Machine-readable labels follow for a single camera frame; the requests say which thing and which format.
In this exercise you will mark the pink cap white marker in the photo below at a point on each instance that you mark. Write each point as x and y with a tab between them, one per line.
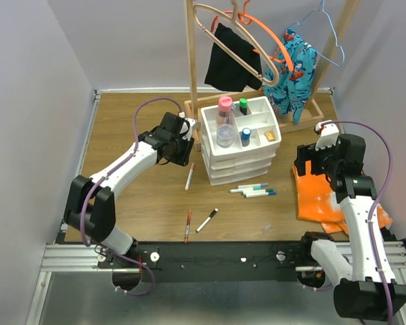
189	177

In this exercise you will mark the orange white tie-dye cloth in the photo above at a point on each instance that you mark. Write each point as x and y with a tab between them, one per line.
317	202

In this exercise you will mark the blue cap clear tube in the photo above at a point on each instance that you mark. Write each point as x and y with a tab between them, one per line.
245	136

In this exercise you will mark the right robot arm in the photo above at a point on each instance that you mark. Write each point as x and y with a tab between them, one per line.
366	287

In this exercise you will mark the blue wire hanger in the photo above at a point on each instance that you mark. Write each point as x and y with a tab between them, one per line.
328	29

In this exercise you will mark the blue cap marker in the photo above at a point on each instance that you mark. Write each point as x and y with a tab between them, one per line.
258	194

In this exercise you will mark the aluminium frame rails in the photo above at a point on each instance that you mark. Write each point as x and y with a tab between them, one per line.
77	258

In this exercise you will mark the wooden clothes rack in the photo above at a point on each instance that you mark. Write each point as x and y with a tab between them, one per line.
312	113

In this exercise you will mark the white plastic drawer organizer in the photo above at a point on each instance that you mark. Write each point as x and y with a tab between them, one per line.
238	163

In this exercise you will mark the black green highlighter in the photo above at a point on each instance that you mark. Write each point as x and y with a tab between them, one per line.
243	105

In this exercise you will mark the orange plastic hanger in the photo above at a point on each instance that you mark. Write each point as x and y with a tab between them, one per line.
270	34

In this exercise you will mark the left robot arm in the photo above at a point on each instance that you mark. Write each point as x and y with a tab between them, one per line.
90	207

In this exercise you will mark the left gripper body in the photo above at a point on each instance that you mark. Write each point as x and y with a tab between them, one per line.
174	143

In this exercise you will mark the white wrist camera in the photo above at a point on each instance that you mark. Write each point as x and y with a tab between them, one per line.
328	134
188	127

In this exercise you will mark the black cap white marker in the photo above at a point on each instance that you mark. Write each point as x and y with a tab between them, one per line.
212	214

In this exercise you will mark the pink lid pencil tube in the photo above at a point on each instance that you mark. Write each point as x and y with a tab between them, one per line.
224	108

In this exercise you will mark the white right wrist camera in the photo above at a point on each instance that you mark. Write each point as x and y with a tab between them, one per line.
328	134

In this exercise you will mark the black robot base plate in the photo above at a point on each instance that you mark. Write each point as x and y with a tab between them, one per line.
169	262

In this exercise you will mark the small yellow eraser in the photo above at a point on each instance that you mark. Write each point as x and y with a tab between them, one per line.
270	136

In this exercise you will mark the blue fish print garment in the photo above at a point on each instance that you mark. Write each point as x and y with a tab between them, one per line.
293	91

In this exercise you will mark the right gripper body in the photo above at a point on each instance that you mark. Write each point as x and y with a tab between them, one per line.
323	161

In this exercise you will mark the teal cap marker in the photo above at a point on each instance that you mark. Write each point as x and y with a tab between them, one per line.
246	189

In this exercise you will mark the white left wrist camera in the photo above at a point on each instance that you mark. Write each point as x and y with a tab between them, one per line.
188	127

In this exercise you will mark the purple cap marker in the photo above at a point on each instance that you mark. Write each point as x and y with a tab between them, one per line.
255	185

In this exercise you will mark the red pen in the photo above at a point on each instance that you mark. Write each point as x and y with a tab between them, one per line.
187	227

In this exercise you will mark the black shorts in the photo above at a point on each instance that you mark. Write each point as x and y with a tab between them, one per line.
224	73

